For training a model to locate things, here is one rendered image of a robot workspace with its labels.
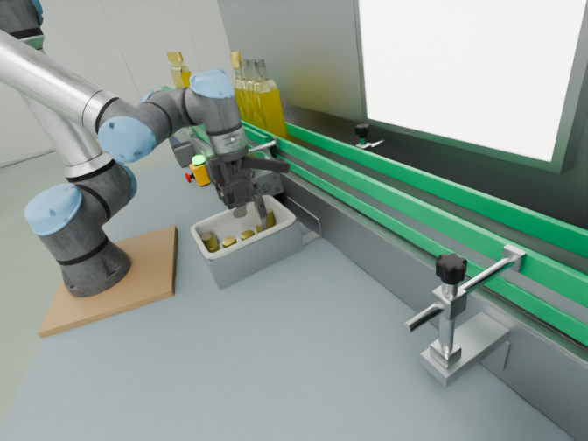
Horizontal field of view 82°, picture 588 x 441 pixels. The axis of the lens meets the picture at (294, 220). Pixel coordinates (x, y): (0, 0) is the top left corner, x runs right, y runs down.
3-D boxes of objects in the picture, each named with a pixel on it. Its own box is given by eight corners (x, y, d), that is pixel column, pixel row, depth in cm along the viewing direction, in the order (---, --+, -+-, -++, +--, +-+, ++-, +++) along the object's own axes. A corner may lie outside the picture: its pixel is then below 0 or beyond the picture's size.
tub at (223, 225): (305, 247, 82) (298, 217, 78) (219, 290, 75) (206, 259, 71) (275, 219, 96) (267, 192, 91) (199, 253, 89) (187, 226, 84)
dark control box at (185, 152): (199, 162, 150) (192, 143, 146) (181, 168, 148) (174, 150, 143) (194, 157, 157) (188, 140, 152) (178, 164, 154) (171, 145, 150)
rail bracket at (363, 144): (391, 176, 78) (388, 118, 71) (367, 186, 76) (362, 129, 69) (380, 171, 82) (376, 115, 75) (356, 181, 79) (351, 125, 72)
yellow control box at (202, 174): (217, 180, 128) (211, 163, 124) (199, 188, 126) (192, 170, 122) (212, 175, 134) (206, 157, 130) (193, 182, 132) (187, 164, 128)
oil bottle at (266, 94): (291, 150, 103) (276, 77, 92) (275, 157, 101) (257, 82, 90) (283, 147, 107) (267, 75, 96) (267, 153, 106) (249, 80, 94)
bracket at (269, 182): (284, 192, 95) (279, 169, 92) (254, 205, 92) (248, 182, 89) (279, 188, 98) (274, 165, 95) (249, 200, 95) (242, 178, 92)
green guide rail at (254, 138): (274, 164, 96) (268, 136, 91) (271, 165, 95) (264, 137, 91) (166, 97, 234) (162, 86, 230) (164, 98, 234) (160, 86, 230)
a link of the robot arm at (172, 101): (119, 104, 63) (170, 96, 60) (151, 87, 72) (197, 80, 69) (137, 144, 68) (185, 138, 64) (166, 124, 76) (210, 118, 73)
